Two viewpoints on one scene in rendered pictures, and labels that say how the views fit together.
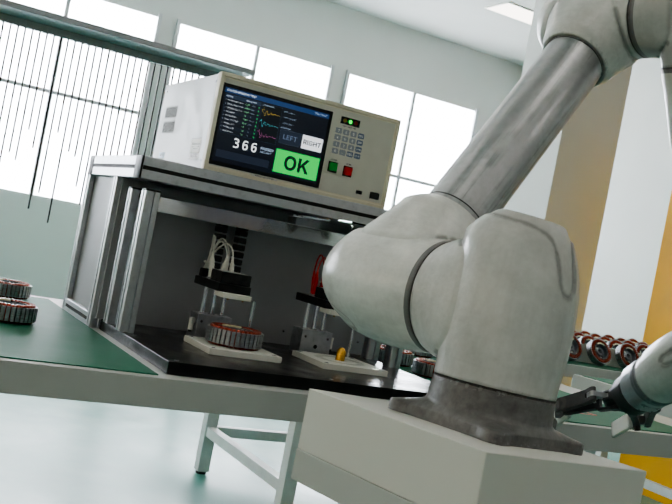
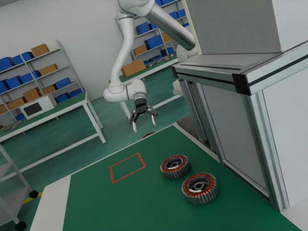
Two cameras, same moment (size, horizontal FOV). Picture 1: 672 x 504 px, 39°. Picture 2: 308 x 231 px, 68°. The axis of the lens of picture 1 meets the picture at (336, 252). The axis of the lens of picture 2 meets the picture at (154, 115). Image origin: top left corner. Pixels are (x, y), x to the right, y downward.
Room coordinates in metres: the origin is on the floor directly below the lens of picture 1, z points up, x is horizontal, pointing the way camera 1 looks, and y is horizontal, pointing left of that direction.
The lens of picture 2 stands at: (3.02, -0.04, 1.26)
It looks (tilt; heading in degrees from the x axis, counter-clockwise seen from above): 19 degrees down; 199
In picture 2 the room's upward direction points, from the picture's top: 23 degrees counter-clockwise
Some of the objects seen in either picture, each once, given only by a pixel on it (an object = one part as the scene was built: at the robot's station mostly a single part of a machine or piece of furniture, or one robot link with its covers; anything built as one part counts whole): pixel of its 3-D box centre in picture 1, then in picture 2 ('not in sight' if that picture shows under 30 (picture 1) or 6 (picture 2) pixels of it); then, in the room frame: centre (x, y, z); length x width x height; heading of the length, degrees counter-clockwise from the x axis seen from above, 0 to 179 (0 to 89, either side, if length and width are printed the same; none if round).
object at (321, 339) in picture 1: (310, 341); not in sight; (2.11, 0.02, 0.80); 0.08 x 0.05 x 0.06; 118
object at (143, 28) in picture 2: not in sight; (142, 28); (-4.18, -1.79, 1.41); 0.42 x 0.28 x 0.26; 30
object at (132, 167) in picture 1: (256, 196); (293, 32); (2.21, 0.21, 1.09); 0.68 x 0.44 x 0.05; 118
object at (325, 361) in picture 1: (339, 363); not in sight; (1.98, -0.05, 0.78); 0.15 x 0.15 x 0.01; 28
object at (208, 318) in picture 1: (209, 326); not in sight; (2.00, 0.23, 0.80); 0.08 x 0.05 x 0.06; 118
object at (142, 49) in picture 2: not in sight; (139, 50); (-4.02, -2.10, 0.87); 0.40 x 0.36 x 0.17; 28
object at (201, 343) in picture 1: (232, 348); not in sight; (1.87, 0.16, 0.78); 0.15 x 0.15 x 0.01; 28
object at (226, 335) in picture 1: (234, 336); not in sight; (1.87, 0.16, 0.80); 0.11 x 0.11 x 0.04
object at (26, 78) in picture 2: not in sight; (30, 76); (-2.54, -4.90, 1.38); 0.42 x 0.42 x 0.20; 26
